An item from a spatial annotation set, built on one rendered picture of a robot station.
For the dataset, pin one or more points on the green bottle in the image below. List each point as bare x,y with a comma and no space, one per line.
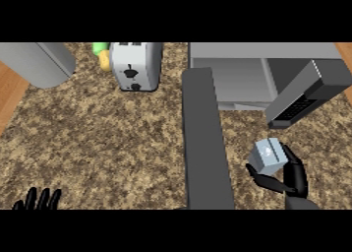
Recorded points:
99,49

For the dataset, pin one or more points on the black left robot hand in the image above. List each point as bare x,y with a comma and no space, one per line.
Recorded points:
38,201

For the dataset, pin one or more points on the grey rounded appliance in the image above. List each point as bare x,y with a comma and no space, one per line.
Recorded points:
33,62

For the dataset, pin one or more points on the pale blue milk carton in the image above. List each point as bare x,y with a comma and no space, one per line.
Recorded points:
266,156

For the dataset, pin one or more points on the dark grey microwave door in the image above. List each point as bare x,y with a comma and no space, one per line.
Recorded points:
205,141

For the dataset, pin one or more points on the silver toaster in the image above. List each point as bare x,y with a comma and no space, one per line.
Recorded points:
136,65

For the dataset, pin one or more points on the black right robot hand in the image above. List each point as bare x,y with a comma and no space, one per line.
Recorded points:
294,178

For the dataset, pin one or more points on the yellow fruit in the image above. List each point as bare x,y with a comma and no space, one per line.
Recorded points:
105,61

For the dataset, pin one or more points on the grey microwave body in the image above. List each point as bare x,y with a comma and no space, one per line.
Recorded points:
281,78

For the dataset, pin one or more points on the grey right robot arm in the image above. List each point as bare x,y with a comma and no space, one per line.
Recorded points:
300,204

